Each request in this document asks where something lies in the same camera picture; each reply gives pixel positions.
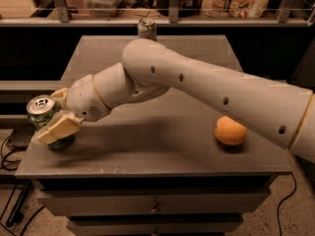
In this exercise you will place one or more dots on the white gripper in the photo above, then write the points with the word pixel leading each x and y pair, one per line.
pixel 85 98

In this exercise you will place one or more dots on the green soda can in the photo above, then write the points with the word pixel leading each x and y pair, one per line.
pixel 41 110

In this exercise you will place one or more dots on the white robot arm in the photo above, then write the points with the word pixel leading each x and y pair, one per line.
pixel 281 113

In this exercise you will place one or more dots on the white soda can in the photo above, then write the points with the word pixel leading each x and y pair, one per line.
pixel 147 29

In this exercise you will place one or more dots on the grey drawer cabinet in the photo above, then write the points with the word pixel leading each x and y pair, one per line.
pixel 161 152

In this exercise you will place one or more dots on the clear plastic container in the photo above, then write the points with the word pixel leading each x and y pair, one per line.
pixel 103 8

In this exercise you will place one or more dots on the orange fruit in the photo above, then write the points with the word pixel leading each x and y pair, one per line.
pixel 230 132

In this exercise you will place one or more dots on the printed snack bag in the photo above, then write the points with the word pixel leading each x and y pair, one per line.
pixel 240 9

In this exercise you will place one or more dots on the metal shelf rail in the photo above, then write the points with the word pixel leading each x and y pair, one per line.
pixel 74 13

